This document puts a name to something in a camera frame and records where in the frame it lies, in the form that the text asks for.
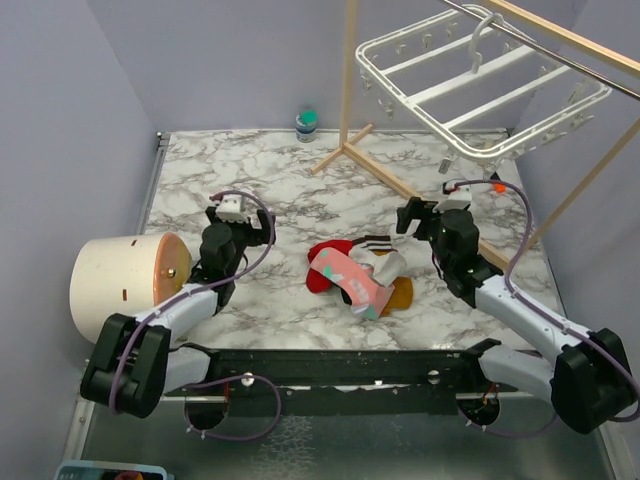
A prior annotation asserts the white sock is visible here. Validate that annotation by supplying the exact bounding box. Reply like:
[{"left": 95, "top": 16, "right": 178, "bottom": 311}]
[{"left": 351, "top": 250, "right": 407, "bottom": 287}]

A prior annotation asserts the red sock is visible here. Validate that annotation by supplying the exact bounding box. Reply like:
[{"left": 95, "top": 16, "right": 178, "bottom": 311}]
[{"left": 306, "top": 239, "right": 354, "bottom": 294}]

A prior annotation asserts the pink sock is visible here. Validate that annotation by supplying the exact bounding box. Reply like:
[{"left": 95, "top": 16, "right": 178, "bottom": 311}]
[{"left": 316, "top": 248, "right": 394, "bottom": 320}]

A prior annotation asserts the white plastic sock hanger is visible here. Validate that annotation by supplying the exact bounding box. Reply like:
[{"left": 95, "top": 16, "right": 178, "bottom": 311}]
[{"left": 359, "top": 15, "right": 612, "bottom": 174}]

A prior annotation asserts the mustard striped sock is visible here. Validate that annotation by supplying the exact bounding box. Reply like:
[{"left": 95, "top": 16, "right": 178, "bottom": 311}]
[{"left": 349, "top": 235, "right": 395, "bottom": 267}]

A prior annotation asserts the black sock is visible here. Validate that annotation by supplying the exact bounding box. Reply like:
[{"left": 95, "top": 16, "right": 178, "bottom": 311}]
[{"left": 341, "top": 289, "right": 352, "bottom": 305}]

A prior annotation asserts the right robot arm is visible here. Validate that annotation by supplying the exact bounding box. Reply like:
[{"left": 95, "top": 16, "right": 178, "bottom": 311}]
[{"left": 396, "top": 197, "right": 639, "bottom": 434}]

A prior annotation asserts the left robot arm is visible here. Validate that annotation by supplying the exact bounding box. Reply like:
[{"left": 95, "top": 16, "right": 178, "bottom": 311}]
[{"left": 80, "top": 205, "right": 276, "bottom": 418}]

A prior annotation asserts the black orange highlighter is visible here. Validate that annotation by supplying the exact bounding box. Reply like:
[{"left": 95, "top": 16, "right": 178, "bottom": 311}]
[{"left": 490, "top": 172, "right": 506, "bottom": 194}]

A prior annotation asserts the wooden clothes rack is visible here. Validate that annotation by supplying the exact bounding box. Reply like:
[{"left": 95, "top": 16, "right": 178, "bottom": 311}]
[{"left": 309, "top": 0, "right": 640, "bottom": 271}]

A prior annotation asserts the cream cylindrical container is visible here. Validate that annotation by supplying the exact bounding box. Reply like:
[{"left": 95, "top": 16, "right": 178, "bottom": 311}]
[{"left": 69, "top": 232, "right": 191, "bottom": 343}]

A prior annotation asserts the teal lidded jar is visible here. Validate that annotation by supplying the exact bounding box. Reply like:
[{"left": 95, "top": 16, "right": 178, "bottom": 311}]
[{"left": 295, "top": 109, "right": 317, "bottom": 143}]

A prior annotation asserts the blue bin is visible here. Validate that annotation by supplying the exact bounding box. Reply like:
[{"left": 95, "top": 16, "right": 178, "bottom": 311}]
[{"left": 54, "top": 460, "right": 174, "bottom": 480}]

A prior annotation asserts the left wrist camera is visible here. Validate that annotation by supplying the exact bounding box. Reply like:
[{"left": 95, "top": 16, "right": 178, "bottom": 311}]
[{"left": 212, "top": 194, "right": 249, "bottom": 223}]

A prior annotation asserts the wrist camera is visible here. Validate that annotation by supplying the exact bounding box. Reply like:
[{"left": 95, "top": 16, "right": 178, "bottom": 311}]
[
  {"left": 212, "top": 194, "right": 249, "bottom": 223},
  {"left": 433, "top": 181, "right": 472, "bottom": 213}
]

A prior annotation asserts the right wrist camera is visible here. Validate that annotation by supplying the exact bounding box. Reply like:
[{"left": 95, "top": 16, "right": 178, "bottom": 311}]
[{"left": 433, "top": 181, "right": 472, "bottom": 213}]

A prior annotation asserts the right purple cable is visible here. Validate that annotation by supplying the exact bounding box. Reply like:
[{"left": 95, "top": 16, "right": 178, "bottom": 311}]
[{"left": 449, "top": 179, "right": 639, "bottom": 440}]

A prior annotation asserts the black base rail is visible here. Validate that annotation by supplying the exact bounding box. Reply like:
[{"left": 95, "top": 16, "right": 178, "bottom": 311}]
[{"left": 164, "top": 345, "right": 491, "bottom": 417}]

